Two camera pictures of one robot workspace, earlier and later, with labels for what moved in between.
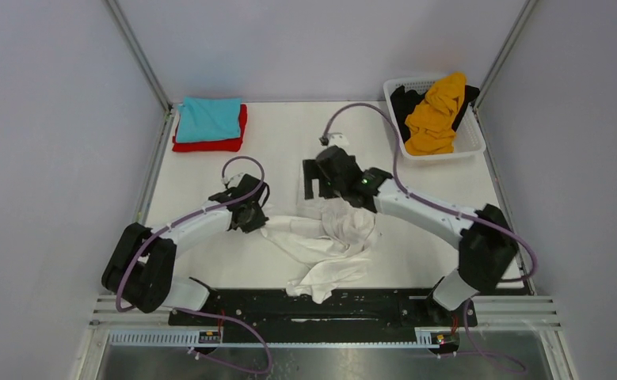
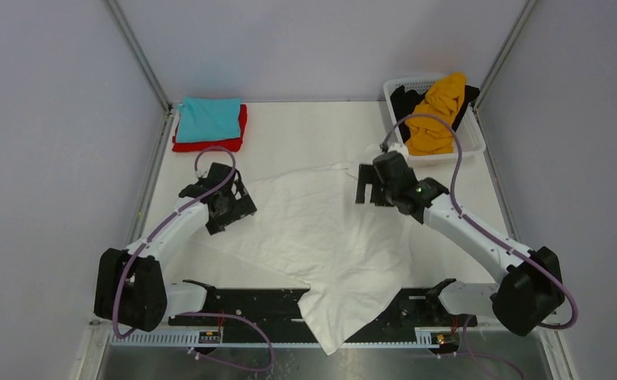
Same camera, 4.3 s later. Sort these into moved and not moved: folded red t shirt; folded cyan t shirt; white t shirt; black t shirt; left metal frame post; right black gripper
Moved: right black gripper; white t shirt
Not moved: folded red t shirt; folded cyan t shirt; left metal frame post; black t shirt
